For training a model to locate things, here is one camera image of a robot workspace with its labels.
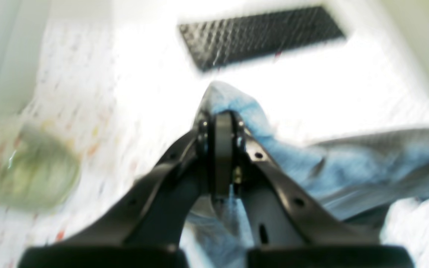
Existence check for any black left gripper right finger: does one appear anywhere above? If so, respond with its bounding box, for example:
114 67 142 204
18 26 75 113
222 112 413 268

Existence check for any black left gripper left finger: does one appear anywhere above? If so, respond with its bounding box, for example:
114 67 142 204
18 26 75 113
18 112 222 268

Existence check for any black computer keyboard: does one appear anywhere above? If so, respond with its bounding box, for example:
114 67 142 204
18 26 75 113
178 5 346 73

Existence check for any terrazzo patterned table cloth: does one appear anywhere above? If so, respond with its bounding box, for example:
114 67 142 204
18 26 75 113
0 22 429 268

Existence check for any clear round glass bottle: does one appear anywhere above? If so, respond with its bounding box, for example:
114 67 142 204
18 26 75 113
0 118 80 212

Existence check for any grey t-shirt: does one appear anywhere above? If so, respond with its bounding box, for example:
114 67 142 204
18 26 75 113
199 81 429 268

